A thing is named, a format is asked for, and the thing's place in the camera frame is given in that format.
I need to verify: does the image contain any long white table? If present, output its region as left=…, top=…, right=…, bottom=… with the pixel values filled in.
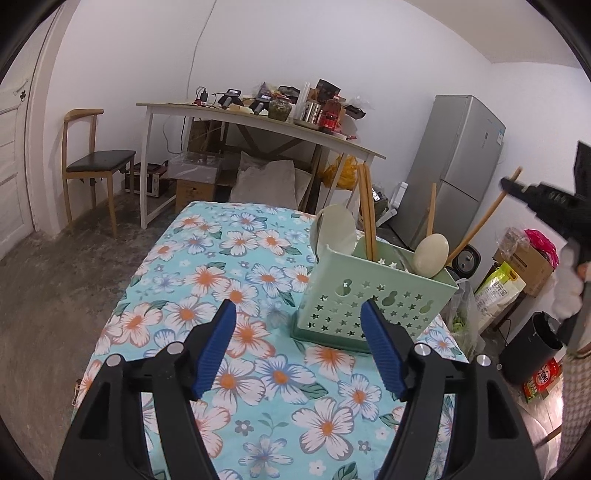
left=136, top=102, right=387, bottom=230

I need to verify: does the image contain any person's right forearm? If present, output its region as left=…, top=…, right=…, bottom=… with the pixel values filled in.
left=551, top=242, right=591, bottom=357

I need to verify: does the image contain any floral turquoise tablecloth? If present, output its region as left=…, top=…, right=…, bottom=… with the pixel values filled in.
left=76, top=200, right=470, bottom=480

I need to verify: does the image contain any white sack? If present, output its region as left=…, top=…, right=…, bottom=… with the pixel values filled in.
left=229, top=151, right=311, bottom=209

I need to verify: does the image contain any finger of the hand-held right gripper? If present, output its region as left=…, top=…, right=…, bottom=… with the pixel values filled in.
left=500, top=178, right=539, bottom=208

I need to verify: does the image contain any grey refrigerator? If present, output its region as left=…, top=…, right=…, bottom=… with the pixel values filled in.
left=387, top=95, right=507, bottom=246

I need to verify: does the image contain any jar of green contents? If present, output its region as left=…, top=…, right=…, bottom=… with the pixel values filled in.
left=269, top=99, right=294, bottom=122

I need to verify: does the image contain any cream spoon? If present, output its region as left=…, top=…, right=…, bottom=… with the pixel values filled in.
left=413, top=233, right=450, bottom=278

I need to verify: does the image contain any red and white appliance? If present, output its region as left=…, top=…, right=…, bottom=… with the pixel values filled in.
left=124, top=161, right=170, bottom=199

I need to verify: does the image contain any translucent rice paddle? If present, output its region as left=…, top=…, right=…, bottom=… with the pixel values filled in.
left=310, top=205, right=358, bottom=264

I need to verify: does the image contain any thin wall cable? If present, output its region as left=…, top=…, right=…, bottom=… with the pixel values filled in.
left=186, top=0, right=218, bottom=94

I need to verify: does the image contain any red and green packet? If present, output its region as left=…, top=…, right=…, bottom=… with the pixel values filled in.
left=523, top=359, right=564, bottom=405

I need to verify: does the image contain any black trash bin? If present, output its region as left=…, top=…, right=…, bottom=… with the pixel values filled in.
left=499, top=311, right=565, bottom=386

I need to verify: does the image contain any brown cardboard box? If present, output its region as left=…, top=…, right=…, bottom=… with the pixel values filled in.
left=174, top=178, right=218, bottom=214

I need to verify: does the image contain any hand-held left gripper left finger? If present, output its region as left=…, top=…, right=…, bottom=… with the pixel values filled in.
left=53, top=299, right=237, bottom=480

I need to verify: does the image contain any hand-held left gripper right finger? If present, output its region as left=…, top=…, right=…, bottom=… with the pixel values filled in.
left=361, top=300, right=541, bottom=480

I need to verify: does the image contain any wooden chair with black seat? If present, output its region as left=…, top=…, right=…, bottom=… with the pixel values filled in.
left=62, top=109, right=137, bottom=237

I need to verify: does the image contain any red bottle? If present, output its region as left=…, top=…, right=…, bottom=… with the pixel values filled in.
left=320, top=96, right=345, bottom=133

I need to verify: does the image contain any white door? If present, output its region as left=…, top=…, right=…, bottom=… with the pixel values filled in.
left=0, top=79, right=36, bottom=262

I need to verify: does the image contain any plastic bag of greens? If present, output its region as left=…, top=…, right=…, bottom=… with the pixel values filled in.
left=441, top=279, right=486, bottom=359

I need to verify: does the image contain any clear plastic storage box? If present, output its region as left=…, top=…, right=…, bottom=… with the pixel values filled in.
left=167, top=150, right=222, bottom=182

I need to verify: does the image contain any black and white rice cooker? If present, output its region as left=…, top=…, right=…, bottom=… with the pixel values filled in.
left=450, top=244, right=484, bottom=282

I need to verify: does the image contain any green perforated utensil holder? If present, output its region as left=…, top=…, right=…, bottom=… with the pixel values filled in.
left=291, top=244, right=460, bottom=354

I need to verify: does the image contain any open cardboard box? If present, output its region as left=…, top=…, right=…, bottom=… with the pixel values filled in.
left=493, top=240, right=555, bottom=297

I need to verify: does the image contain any pink plastic bag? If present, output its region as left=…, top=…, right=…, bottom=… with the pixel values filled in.
left=524, top=228, right=559, bottom=269

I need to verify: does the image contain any yellow plastic bag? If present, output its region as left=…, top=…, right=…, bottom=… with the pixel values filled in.
left=322, top=154, right=361, bottom=190

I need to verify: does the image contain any yellow green rice bag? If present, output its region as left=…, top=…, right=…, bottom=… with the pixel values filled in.
left=475, top=261, right=527, bottom=319

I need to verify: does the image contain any person's checked garment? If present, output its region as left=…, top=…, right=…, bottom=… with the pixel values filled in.
left=556, top=351, right=591, bottom=468

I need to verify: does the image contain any clear crumpled plastic bag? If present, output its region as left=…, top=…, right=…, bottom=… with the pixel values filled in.
left=344, top=95, right=373, bottom=119

